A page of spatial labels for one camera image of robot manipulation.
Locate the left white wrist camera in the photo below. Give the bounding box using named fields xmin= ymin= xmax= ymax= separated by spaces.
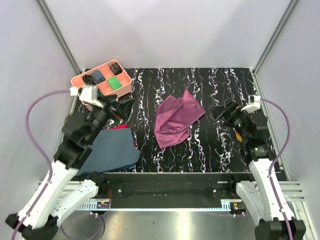
xmin=69 ymin=85 xmax=104 ymax=108

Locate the dark patterned rolled cloth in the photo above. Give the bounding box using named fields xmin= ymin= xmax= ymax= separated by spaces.
xmin=109 ymin=62 xmax=123 ymax=76

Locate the green rolled cloth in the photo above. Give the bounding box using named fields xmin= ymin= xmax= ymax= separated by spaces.
xmin=108 ymin=76 xmax=122 ymax=91

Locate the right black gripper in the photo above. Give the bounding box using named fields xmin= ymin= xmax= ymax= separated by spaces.
xmin=208 ymin=100 xmax=251 ymax=141

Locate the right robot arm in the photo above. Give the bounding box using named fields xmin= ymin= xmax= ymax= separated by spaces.
xmin=210 ymin=95 xmax=306 ymax=240

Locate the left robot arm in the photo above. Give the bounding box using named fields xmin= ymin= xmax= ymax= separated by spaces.
xmin=5 ymin=94 xmax=135 ymax=240

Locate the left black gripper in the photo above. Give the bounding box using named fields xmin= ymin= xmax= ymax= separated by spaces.
xmin=86 ymin=94 xmax=137 ymax=143

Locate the pink divided organizer tray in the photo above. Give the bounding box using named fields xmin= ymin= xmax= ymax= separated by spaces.
xmin=69 ymin=60 xmax=132 ymax=110

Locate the red folded cloth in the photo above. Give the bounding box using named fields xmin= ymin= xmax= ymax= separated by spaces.
xmin=108 ymin=124 xmax=137 ymax=148

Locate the purple satin napkin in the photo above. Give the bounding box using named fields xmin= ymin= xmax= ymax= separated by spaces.
xmin=154 ymin=88 xmax=206 ymax=149

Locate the grey-blue folded cloth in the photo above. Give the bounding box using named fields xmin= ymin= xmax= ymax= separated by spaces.
xmin=77 ymin=129 xmax=141 ymax=176

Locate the blue rolled cloth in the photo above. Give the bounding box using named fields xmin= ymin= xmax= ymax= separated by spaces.
xmin=91 ymin=70 xmax=106 ymax=84

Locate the black patterned rolled cloth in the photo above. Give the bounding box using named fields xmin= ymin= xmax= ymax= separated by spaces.
xmin=82 ymin=74 xmax=94 ymax=85

